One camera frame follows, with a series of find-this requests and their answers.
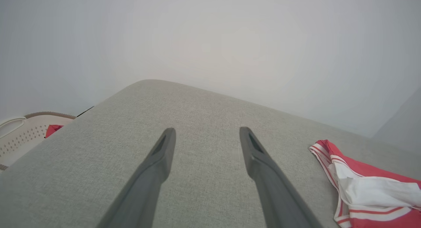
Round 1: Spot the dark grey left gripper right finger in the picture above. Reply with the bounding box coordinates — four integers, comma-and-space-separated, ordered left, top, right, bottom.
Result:
239, 126, 324, 228

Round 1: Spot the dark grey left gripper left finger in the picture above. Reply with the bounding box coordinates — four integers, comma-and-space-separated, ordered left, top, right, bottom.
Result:
96, 128, 176, 228

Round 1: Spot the red and white t-shirt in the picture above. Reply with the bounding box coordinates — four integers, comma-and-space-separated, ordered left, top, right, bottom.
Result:
309, 139, 421, 228

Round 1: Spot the red cloth in basket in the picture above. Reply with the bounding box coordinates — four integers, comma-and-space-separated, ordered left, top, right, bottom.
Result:
45, 124, 64, 139

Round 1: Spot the beige plastic laundry basket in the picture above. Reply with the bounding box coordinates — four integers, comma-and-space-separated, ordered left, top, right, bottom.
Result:
0, 111, 77, 171

